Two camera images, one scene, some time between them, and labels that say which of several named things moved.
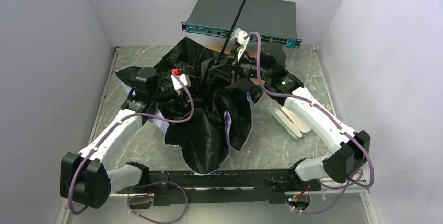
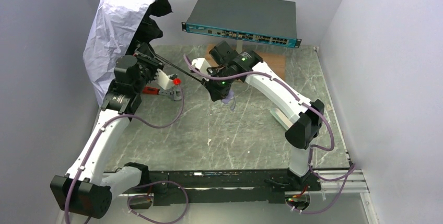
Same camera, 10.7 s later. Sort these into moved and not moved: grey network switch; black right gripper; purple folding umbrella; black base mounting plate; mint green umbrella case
Moved: purple folding umbrella; black right gripper
Not moved: grey network switch; black base mounting plate; mint green umbrella case
